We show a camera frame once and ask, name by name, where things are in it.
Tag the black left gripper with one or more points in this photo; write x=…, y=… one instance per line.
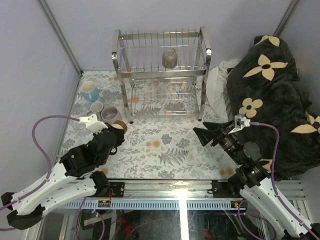
x=120, y=131

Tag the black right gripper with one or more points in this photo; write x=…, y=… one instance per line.
x=205, y=136

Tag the cream and brown mug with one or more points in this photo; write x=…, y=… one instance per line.
x=119, y=124

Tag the pink ribbed mug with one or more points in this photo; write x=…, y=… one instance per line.
x=110, y=114

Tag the grey-blue textured mug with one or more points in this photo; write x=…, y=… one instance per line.
x=96, y=108

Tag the clear glass tumbler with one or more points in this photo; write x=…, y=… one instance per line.
x=78, y=124

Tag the olive grey mug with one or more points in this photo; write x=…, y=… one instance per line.
x=170, y=59

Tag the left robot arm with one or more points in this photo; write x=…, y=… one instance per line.
x=75, y=176

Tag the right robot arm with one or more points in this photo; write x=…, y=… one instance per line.
x=254, y=183

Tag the steel two-tier dish rack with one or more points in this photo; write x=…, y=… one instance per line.
x=150, y=90

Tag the white pillow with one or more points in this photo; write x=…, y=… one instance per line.
x=216, y=88

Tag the floral tablecloth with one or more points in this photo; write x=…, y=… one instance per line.
x=154, y=148

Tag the light blue mug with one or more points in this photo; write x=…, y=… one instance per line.
x=90, y=91

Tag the black floral blanket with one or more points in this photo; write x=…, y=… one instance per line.
x=266, y=88

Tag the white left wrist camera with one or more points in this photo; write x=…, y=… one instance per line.
x=92, y=123

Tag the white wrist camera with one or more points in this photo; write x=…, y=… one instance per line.
x=92, y=123
x=239, y=123

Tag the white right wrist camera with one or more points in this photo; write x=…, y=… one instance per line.
x=239, y=123

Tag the aluminium mounting rail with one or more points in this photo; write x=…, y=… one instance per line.
x=138, y=194

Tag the left aluminium frame post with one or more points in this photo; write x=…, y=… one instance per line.
x=59, y=35

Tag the aluminium frame post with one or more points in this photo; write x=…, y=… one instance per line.
x=290, y=10
x=59, y=35

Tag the right aluminium frame post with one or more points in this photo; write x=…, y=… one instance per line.
x=290, y=10

